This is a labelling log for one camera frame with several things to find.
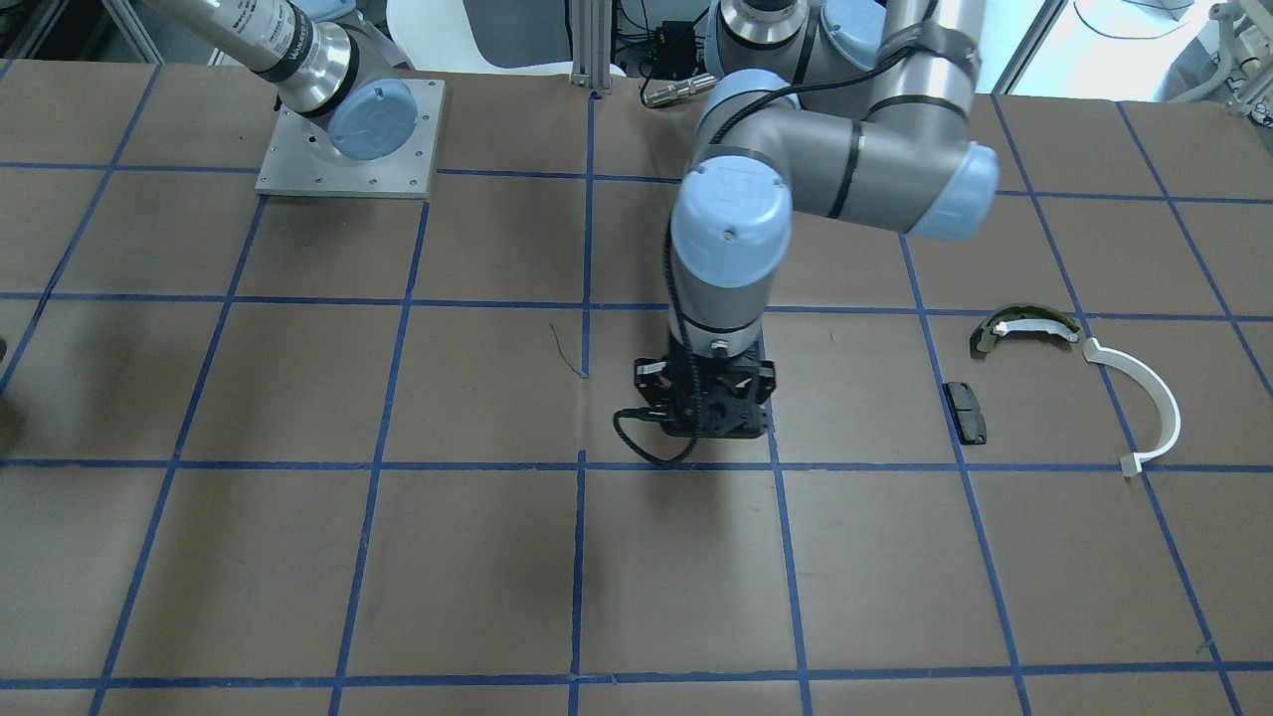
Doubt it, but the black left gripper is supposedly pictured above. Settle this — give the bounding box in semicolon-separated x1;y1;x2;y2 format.
633;340;777;440

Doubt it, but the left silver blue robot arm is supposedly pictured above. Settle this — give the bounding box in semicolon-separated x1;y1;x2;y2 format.
614;1;1001;440

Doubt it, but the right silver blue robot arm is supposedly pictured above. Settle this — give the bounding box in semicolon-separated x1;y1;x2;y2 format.
154;1;419;161

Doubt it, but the dark grey brake pad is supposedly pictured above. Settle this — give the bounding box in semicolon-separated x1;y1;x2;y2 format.
943;381;990;446

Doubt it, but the green curved brake shoe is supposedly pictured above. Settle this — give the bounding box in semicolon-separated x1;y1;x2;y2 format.
969;303;1082;355

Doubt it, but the aluminium frame post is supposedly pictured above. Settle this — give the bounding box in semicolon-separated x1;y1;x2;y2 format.
566;0;615;93

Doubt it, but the white curved plastic bracket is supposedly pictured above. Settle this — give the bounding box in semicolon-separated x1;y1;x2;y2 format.
1082;338;1183;479

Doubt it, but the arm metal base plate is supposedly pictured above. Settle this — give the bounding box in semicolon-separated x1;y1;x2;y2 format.
256;79;447;199

